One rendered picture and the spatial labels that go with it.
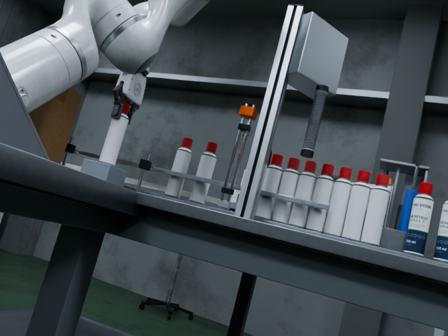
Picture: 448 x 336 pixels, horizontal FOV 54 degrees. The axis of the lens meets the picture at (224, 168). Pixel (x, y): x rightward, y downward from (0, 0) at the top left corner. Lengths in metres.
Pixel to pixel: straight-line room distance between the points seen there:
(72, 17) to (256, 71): 4.23
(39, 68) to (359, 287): 0.65
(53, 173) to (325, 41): 0.95
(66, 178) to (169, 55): 5.16
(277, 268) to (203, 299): 4.04
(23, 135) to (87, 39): 0.27
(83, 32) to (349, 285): 0.67
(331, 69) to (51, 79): 0.81
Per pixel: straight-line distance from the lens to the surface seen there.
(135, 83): 1.43
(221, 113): 5.06
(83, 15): 0.98
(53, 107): 1.38
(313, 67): 1.31
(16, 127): 0.76
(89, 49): 0.94
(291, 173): 1.34
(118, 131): 1.41
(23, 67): 0.85
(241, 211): 1.20
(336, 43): 1.40
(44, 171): 0.61
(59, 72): 0.89
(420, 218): 1.30
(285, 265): 0.71
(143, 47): 1.01
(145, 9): 1.42
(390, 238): 1.34
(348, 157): 4.49
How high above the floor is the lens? 0.79
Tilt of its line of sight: 9 degrees up
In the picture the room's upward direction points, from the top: 15 degrees clockwise
